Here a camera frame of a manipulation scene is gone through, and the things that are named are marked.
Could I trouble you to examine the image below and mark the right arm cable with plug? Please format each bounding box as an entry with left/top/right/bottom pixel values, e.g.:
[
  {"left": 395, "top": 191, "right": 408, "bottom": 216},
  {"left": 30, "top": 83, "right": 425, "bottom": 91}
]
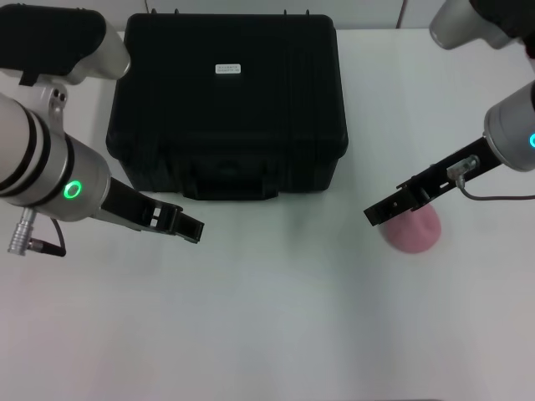
[{"left": 446, "top": 155, "right": 535, "bottom": 202}]

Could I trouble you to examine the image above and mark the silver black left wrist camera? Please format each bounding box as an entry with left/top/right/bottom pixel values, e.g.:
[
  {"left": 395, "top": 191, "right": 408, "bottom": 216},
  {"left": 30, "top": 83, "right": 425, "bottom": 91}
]
[{"left": 0, "top": 7, "right": 133, "bottom": 87}]

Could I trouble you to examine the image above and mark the black case carrying handle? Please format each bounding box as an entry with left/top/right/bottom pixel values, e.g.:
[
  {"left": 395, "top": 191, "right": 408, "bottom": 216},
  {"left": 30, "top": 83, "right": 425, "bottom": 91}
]
[{"left": 182, "top": 175, "right": 280, "bottom": 202}]

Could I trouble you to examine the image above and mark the black plastic carrying case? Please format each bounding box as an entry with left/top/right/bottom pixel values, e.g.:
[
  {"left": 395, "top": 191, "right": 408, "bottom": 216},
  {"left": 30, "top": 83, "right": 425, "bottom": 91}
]
[{"left": 104, "top": 13, "right": 349, "bottom": 202}]

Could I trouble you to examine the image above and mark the arm cable with plug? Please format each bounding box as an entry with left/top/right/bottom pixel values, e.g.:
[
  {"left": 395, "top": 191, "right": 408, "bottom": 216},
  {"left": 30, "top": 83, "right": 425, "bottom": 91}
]
[
  {"left": 446, "top": 155, "right": 535, "bottom": 202},
  {"left": 7, "top": 207, "right": 68, "bottom": 258}
]

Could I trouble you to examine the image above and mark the pink peach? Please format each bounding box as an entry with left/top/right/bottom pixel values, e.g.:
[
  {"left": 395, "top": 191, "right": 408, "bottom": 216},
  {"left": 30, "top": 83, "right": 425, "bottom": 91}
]
[{"left": 378, "top": 204, "right": 443, "bottom": 255}]

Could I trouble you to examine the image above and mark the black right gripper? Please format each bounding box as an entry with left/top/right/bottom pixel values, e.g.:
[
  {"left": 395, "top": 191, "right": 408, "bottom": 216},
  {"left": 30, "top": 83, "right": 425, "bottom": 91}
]
[{"left": 363, "top": 136, "right": 505, "bottom": 229}]

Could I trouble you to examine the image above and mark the left arm cable with plug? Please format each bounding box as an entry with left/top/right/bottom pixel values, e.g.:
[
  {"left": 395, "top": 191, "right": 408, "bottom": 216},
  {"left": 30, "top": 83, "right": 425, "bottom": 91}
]
[{"left": 7, "top": 207, "right": 68, "bottom": 258}]

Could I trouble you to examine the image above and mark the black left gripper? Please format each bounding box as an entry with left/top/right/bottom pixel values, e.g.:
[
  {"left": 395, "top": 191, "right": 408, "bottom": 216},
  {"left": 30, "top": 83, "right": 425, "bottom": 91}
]
[{"left": 99, "top": 176, "right": 206, "bottom": 244}]

